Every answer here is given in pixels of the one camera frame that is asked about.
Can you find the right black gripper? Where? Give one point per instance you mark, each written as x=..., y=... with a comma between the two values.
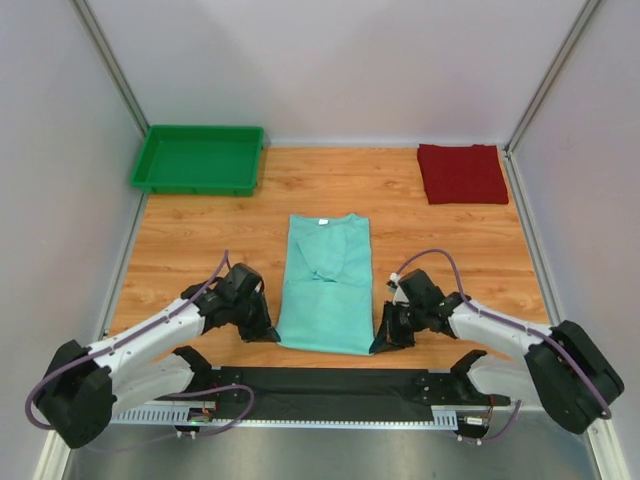
x=388, y=338

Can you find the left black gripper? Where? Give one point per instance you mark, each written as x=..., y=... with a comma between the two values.
x=262, y=330

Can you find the teal t shirt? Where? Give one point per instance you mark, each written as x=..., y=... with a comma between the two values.
x=327, y=291

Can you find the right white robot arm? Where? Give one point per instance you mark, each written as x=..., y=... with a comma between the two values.
x=559, y=368

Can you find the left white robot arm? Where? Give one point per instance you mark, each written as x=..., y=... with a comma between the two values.
x=85, y=387

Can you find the black base mat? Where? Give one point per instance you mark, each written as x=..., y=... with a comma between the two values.
x=353, y=393

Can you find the folded dark red t shirt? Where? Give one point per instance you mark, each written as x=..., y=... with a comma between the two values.
x=462, y=174

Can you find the green plastic tray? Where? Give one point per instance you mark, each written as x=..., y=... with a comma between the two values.
x=199, y=160

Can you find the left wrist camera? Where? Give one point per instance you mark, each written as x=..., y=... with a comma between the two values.
x=240, y=283

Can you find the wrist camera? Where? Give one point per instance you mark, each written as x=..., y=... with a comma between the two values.
x=240, y=283
x=415, y=290

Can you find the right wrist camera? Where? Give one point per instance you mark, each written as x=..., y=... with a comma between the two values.
x=415, y=290

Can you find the grey slotted cable duct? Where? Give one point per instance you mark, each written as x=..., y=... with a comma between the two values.
x=184, y=415

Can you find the right aluminium frame post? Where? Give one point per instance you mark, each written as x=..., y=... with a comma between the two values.
x=562, y=57

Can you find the aluminium frame post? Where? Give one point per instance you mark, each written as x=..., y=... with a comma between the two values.
x=91, y=25
x=562, y=57

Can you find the left aluminium frame post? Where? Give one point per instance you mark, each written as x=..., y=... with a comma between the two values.
x=91, y=25

